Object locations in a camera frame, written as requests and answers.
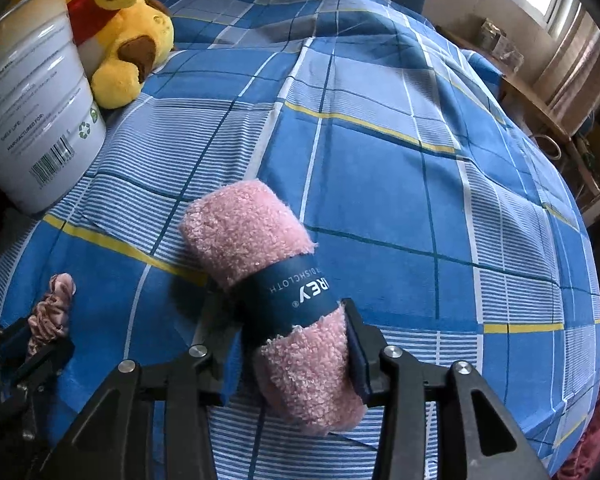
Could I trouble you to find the white metal can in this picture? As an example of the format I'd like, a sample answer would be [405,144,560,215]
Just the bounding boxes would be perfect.
[0,0,108,217]

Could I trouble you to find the pink dishcloth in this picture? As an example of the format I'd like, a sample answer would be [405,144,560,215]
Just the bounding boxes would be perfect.
[178,181,367,436]

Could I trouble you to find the satin hair scrunchie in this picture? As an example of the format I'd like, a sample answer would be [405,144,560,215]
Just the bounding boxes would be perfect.
[25,273,77,356]

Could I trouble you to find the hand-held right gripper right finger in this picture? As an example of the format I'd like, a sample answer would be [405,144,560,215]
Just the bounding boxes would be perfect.
[342,297,551,480]

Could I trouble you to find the clear containers on desk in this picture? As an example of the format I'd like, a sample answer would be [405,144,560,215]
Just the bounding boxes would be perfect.
[480,17,523,73]

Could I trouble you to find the white basket with handle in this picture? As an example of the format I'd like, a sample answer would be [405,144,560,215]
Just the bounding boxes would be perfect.
[532,132,563,161]

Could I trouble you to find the pale patterned curtain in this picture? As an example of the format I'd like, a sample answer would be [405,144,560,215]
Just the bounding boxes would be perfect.
[535,10,600,131]

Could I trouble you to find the wooden desk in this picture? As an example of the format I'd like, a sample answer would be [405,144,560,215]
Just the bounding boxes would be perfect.
[435,25,571,141]

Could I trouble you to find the pink fluffy blanket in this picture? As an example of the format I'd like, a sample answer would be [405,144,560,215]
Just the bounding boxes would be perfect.
[555,305,600,480]

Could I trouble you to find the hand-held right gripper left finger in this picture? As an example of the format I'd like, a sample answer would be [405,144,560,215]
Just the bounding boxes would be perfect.
[50,305,253,480]

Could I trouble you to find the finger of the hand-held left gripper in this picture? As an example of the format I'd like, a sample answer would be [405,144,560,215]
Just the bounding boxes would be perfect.
[0,317,76,396]

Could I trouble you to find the yellow bear plush red shirt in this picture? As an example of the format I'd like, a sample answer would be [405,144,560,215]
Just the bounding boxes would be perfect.
[62,0,176,110]

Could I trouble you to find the blue plaid blanket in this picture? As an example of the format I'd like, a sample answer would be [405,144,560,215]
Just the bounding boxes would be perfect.
[0,0,600,480]

